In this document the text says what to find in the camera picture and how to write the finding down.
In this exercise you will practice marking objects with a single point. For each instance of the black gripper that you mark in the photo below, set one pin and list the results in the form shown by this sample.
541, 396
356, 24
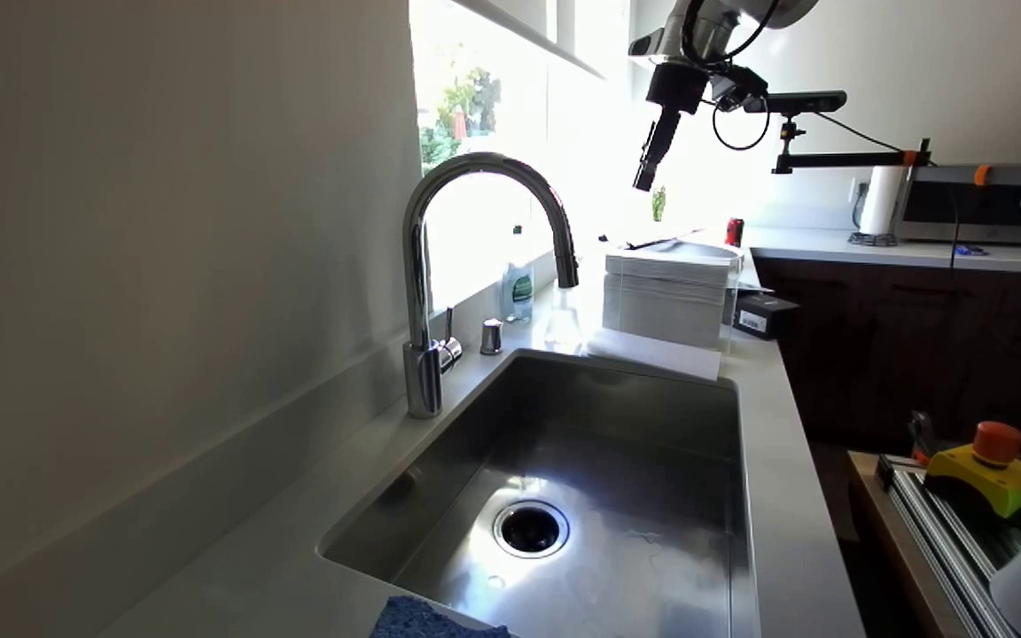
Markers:
678, 85

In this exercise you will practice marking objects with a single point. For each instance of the chrome gooseneck faucet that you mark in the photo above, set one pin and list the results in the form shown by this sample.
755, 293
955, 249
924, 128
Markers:
421, 269

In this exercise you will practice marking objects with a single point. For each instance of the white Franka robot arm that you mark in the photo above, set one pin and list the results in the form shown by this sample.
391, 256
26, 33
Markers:
723, 24

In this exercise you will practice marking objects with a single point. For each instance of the stainless steel sink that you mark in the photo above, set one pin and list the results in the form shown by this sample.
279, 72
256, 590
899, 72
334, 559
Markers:
603, 471

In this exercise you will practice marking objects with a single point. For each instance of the round sink drain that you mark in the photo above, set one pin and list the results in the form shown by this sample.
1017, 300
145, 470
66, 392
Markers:
529, 525

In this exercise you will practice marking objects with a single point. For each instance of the red cup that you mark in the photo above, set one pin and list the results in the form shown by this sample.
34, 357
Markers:
734, 232

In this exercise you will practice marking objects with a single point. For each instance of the clear soap pump bottle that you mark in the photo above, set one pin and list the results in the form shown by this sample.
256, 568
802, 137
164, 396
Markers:
564, 319

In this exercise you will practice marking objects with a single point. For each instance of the dish soap bottle green label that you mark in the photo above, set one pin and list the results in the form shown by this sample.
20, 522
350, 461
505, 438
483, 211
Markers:
520, 288

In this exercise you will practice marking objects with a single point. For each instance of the small black box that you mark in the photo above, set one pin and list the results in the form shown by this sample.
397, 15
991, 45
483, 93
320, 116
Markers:
766, 315

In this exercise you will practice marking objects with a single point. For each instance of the white paper towel roll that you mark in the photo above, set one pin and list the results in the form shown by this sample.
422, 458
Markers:
880, 200

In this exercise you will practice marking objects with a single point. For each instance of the small chrome counter button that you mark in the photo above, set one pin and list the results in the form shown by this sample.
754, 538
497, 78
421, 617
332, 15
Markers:
490, 338

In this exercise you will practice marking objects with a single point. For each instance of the dark wooden cabinet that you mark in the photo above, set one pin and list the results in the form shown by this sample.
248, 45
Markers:
912, 341

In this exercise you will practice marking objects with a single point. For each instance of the steel microwave oven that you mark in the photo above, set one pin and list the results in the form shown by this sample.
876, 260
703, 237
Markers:
991, 206

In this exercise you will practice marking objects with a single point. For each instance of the yellow red emergency stop button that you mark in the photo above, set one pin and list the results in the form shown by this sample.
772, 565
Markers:
991, 470

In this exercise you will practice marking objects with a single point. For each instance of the blue sponge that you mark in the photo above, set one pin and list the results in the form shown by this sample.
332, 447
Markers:
427, 617

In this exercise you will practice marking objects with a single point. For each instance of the black camera on stand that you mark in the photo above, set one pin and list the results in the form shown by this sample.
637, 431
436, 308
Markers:
800, 103

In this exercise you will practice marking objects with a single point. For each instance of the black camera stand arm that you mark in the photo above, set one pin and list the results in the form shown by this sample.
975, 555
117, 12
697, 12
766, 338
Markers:
841, 156

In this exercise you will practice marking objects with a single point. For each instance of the metal mounting rail frame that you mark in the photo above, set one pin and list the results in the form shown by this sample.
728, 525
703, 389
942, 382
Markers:
936, 542

